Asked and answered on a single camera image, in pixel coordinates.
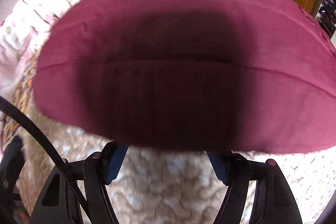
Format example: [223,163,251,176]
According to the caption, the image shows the maroon puffer jacket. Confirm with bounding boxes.
[33,0,336,155]

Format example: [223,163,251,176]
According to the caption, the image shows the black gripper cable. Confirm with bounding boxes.
[0,96,88,210]

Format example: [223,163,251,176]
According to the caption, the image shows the white duvet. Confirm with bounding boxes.
[0,0,137,94]

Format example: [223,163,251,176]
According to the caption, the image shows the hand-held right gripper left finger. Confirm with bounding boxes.
[30,141,129,224]

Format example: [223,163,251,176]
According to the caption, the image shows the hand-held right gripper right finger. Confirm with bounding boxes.
[207,151,304,224]

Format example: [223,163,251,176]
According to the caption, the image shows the cluttered clothes rack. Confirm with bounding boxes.
[316,0,335,37]

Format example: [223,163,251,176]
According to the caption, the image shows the patterned beige bed blanket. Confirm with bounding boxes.
[0,56,336,224]

